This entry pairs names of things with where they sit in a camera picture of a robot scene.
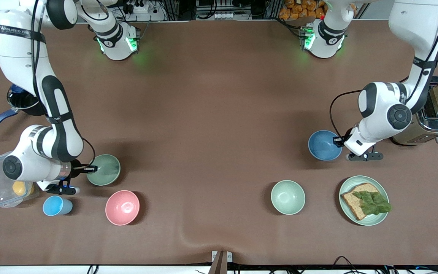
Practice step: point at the orange snack bags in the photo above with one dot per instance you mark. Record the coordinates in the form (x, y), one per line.
(299, 9)

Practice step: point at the blue plastic cup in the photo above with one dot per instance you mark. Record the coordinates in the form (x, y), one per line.
(54, 206)

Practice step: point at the green lettuce leaf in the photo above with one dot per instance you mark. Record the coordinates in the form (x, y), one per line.
(373, 203)

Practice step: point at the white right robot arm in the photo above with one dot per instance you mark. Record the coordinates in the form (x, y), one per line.
(17, 45)

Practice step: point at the brown table cover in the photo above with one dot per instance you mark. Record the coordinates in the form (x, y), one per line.
(211, 114)

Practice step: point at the white power strip with plugs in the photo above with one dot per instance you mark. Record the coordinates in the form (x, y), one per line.
(141, 7)

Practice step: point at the blue bowl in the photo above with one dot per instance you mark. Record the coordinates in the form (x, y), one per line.
(321, 145)

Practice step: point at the pink bowl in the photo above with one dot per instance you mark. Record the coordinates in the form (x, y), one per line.
(122, 207)

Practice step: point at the brown bread slice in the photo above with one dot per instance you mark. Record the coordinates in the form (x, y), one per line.
(352, 203)

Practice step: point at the glass lid with blue knob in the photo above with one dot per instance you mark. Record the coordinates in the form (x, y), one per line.
(21, 101)

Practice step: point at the silver toaster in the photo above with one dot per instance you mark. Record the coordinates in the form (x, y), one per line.
(437, 127)

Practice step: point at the small white power strip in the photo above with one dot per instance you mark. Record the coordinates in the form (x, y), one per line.
(226, 15)

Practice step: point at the yellow fruit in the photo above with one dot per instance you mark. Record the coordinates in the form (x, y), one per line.
(19, 187)

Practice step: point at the light green plate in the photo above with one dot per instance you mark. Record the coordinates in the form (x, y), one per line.
(373, 220)

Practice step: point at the light green bowl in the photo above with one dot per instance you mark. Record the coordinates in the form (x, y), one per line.
(107, 171)
(288, 197)

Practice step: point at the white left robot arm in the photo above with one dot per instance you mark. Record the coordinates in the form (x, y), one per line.
(416, 23)

